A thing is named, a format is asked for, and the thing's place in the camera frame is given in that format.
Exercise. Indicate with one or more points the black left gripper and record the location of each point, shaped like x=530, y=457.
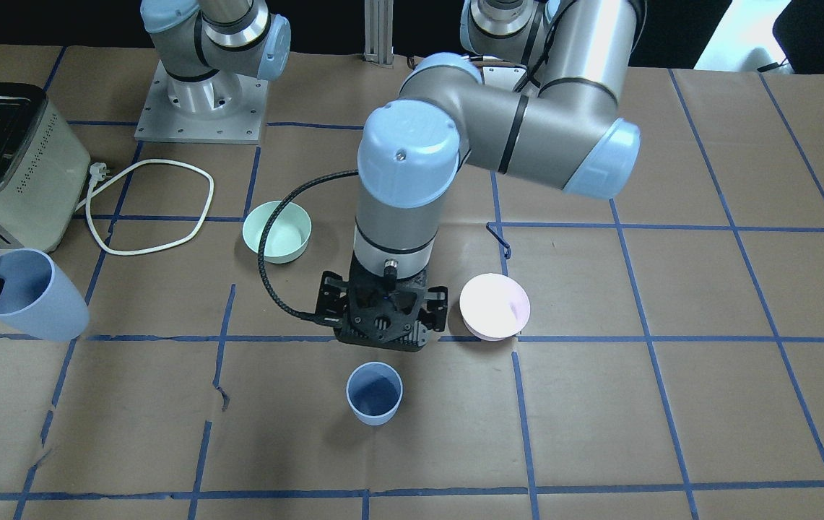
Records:
x=328, y=301

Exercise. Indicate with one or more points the light blue cup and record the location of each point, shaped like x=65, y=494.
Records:
x=38, y=298

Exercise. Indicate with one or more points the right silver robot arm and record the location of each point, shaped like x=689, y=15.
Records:
x=216, y=60

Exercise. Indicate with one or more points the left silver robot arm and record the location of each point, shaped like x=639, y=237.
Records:
x=557, y=127

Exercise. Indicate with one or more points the mint green bowl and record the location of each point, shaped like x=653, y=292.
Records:
x=288, y=237

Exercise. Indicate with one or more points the cream chrome toaster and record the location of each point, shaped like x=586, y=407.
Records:
x=43, y=169

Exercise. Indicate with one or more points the pink bowl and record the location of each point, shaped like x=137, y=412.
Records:
x=494, y=306

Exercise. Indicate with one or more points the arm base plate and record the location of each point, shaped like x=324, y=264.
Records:
x=226, y=108

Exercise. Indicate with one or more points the aluminium frame post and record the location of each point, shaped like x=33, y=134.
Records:
x=378, y=18

